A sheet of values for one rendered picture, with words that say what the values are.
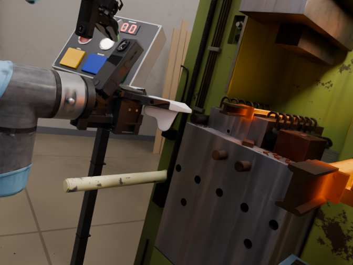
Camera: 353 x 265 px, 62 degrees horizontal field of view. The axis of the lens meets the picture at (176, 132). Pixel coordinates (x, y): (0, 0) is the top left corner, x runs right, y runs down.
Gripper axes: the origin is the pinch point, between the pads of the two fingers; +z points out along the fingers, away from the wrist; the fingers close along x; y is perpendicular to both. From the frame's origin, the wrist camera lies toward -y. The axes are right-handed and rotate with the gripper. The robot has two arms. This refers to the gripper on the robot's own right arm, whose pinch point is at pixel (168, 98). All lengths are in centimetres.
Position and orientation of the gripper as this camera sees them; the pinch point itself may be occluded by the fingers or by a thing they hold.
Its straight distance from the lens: 63.3
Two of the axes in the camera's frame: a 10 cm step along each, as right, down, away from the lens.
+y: -2.5, 9.5, 2.0
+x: 6.6, 3.2, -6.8
